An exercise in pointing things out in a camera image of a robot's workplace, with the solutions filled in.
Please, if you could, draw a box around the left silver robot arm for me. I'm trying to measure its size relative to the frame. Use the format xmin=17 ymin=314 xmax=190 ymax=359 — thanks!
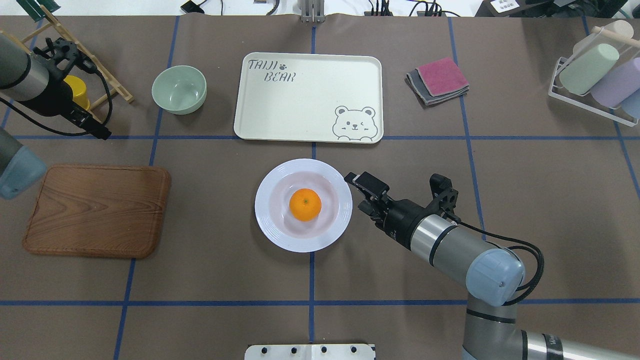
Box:
xmin=0 ymin=34 xmax=112 ymax=199

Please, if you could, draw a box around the yellow mug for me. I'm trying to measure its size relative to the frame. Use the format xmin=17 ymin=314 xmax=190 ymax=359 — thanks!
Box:
xmin=64 ymin=75 xmax=90 ymax=111

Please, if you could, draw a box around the purple cup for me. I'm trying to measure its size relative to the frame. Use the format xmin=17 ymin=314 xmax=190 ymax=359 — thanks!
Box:
xmin=590 ymin=57 xmax=640 ymax=109

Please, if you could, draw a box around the orange fruit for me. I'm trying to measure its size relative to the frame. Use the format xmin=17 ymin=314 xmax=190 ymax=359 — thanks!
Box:
xmin=288 ymin=187 xmax=322 ymax=223

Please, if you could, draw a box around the brown wooden cutting board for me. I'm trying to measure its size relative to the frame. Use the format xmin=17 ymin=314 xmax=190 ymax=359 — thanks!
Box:
xmin=22 ymin=164 xmax=172 ymax=259

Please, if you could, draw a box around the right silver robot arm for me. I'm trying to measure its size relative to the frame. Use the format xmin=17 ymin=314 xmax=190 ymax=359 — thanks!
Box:
xmin=344 ymin=172 xmax=634 ymax=360

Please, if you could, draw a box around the cream bear tray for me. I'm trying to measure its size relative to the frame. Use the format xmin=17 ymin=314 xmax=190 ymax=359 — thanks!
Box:
xmin=233 ymin=52 xmax=384 ymax=144

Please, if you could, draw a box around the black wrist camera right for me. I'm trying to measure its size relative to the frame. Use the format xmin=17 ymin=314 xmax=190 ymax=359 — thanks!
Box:
xmin=427 ymin=173 xmax=461 ymax=223

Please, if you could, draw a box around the white round plate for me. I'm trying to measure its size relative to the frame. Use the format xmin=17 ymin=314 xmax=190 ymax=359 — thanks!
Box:
xmin=254 ymin=158 xmax=354 ymax=253

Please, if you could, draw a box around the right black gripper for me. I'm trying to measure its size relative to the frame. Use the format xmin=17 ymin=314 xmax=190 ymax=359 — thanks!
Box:
xmin=343 ymin=171 xmax=426 ymax=248

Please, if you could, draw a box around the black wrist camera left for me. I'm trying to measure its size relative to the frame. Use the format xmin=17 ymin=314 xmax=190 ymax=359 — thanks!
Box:
xmin=33 ymin=38 xmax=98 ymax=78

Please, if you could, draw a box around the grey cloth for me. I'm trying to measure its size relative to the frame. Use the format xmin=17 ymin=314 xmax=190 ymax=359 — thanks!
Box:
xmin=406 ymin=69 xmax=469 ymax=107

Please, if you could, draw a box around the pink cloth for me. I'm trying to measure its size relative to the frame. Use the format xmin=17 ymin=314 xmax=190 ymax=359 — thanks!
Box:
xmin=416 ymin=57 xmax=469 ymax=97

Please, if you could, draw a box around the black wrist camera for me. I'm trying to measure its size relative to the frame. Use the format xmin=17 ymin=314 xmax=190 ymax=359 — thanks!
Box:
xmin=33 ymin=38 xmax=98 ymax=78
xmin=427 ymin=173 xmax=461 ymax=223

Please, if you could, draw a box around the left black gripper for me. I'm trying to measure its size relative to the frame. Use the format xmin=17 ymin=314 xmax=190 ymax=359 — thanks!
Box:
xmin=30 ymin=80 xmax=112 ymax=141

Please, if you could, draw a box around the aluminium frame post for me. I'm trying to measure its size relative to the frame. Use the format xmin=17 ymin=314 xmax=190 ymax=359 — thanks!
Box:
xmin=297 ymin=0 xmax=326 ymax=25

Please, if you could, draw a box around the beige cup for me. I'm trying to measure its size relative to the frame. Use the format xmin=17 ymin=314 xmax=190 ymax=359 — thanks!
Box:
xmin=603 ymin=19 xmax=634 ymax=38

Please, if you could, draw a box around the wooden dish rack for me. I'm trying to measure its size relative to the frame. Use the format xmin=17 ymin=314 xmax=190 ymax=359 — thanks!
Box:
xmin=1 ymin=0 xmax=135 ymax=111

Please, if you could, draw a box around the green ceramic bowl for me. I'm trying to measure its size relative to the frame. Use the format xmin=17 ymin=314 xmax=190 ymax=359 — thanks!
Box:
xmin=151 ymin=64 xmax=208 ymax=116

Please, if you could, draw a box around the wooden rod handle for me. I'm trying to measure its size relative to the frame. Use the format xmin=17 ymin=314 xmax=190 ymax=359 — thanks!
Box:
xmin=590 ymin=26 xmax=640 ymax=49

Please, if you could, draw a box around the white wire cup rack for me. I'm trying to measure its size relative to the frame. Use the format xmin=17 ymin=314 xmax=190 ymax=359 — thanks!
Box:
xmin=548 ymin=31 xmax=639 ymax=127

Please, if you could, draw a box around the green cup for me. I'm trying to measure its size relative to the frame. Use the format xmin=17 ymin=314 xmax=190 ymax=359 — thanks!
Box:
xmin=558 ymin=43 xmax=620 ymax=95

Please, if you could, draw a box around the blue cup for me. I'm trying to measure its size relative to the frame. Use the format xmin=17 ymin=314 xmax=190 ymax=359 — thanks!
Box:
xmin=621 ymin=89 xmax=640 ymax=119

